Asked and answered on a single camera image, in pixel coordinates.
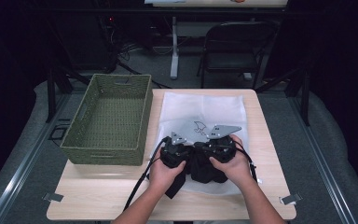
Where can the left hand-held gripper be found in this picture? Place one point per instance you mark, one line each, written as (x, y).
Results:
(175, 152)

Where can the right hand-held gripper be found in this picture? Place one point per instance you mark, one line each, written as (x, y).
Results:
(219, 149)

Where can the black garment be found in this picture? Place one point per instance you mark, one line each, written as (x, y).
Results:
(203, 174)

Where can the white mesh laundry bag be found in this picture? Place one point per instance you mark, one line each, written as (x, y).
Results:
(205, 105)

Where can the green woven basket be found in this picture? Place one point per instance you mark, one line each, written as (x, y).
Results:
(112, 118)

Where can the person's right hand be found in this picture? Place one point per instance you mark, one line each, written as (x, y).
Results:
(237, 168)

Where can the person's left hand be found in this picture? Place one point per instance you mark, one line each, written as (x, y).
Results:
(164, 179)

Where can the metal table clip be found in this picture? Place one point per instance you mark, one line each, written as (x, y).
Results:
(52, 197)
(290, 199)

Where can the black folding chair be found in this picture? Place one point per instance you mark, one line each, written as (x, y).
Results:
(230, 60)

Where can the black metal stand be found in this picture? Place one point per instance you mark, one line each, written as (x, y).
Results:
(51, 99)
(306, 102)

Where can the desk with white leg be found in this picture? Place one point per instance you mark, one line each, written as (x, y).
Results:
(174, 46)

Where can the dark equipment box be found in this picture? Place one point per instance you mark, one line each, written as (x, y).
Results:
(90, 43)

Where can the orange object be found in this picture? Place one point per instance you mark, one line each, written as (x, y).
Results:
(237, 1)

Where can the aluminium floor rail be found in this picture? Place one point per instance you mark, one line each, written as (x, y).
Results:
(323, 161)
(24, 161)

